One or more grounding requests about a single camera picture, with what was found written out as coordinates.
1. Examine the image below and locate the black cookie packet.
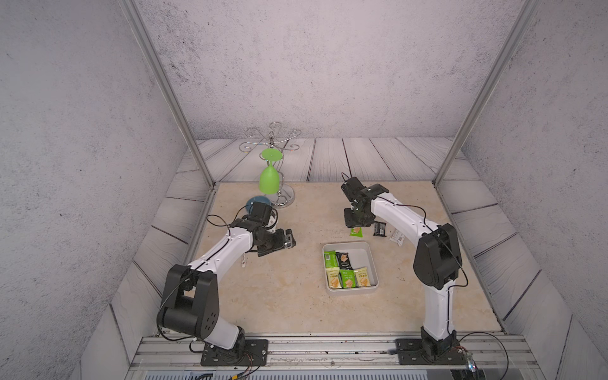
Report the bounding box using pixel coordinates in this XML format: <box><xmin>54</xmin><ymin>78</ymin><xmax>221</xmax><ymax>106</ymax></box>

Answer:
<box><xmin>374</xmin><ymin>221</ymin><xmax>386</xmax><ymax>238</ymax></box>
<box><xmin>336</xmin><ymin>251</ymin><xmax>353</xmax><ymax>270</ymax></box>

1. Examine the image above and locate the white cookie packet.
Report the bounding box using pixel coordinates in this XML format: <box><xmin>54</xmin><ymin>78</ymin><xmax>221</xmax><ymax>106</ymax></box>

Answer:
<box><xmin>389</xmin><ymin>230</ymin><xmax>405</xmax><ymax>246</ymax></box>

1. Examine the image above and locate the white plastic storage box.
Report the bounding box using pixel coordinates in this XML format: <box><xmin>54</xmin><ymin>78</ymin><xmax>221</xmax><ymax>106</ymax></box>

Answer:
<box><xmin>322</xmin><ymin>242</ymin><xmax>379</xmax><ymax>295</ymax></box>

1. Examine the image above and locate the beige cookie packet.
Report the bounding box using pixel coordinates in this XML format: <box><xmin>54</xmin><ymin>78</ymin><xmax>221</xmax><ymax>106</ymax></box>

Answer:
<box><xmin>353</xmin><ymin>267</ymin><xmax>371</xmax><ymax>288</ymax></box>

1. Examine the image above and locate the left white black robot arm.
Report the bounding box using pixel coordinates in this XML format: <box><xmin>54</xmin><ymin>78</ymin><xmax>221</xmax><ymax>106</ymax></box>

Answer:
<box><xmin>156</xmin><ymin>202</ymin><xmax>296</xmax><ymax>350</ymax></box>

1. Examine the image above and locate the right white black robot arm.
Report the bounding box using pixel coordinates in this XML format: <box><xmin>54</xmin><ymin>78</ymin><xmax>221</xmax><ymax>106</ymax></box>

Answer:
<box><xmin>341</xmin><ymin>177</ymin><xmax>463</xmax><ymax>362</ymax></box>

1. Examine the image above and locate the blue ceramic bowl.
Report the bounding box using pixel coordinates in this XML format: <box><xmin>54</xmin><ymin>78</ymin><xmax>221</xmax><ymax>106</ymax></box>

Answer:
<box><xmin>244</xmin><ymin>195</ymin><xmax>272</xmax><ymax>215</ymax></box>

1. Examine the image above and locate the tall green cookie packet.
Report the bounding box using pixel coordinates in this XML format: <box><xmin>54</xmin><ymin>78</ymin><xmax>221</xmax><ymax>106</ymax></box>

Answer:
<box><xmin>324</xmin><ymin>251</ymin><xmax>340</xmax><ymax>269</ymax></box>

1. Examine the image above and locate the green plastic wine glass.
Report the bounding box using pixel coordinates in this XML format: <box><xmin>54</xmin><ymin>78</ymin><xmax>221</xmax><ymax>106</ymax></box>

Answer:
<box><xmin>259</xmin><ymin>148</ymin><xmax>283</xmax><ymax>195</ymax></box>

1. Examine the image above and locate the green cookie packet front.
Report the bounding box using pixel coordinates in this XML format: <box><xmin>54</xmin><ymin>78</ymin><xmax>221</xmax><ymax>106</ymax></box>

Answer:
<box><xmin>340</xmin><ymin>269</ymin><xmax>357</xmax><ymax>289</ymax></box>

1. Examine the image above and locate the yellow cookie packet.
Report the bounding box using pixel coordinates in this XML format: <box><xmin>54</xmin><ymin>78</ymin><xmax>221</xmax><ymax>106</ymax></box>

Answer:
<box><xmin>326</xmin><ymin>268</ymin><xmax>342</xmax><ymax>290</ymax></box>

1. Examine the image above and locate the silver wire glass rack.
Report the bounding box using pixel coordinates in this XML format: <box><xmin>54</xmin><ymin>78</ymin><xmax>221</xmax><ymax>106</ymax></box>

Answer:
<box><xmin>239</xmin><ymin>121</ymin><xmax>302</xmax><ymax>208</ymax></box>

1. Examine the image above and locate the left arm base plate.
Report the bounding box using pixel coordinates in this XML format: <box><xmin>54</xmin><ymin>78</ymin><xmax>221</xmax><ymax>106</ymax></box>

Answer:
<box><xmin>200</xmin><ymin>339</ymin><xmax>269</xmax><ymax>367</ymax></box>

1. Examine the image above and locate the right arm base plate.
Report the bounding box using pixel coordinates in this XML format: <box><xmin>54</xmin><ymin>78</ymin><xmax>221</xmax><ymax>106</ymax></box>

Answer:
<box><xmin>395</xmin><ymin>338</ymin><xmax>467</xmax><ymax>367</ymax></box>

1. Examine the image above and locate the aluminium front rail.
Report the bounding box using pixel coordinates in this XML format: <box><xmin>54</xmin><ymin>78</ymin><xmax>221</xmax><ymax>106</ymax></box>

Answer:
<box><xmin>127</xmin><ymin>332</ymin><xmax>544</xmax><ymax>379</ymax></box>

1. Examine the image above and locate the left aluminium frame post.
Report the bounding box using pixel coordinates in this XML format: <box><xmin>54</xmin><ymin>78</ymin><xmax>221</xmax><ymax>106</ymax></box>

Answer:
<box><xmin>119</xmin><ymin>0</ymin><xmax>215</xmax><ymax>188</ymax></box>

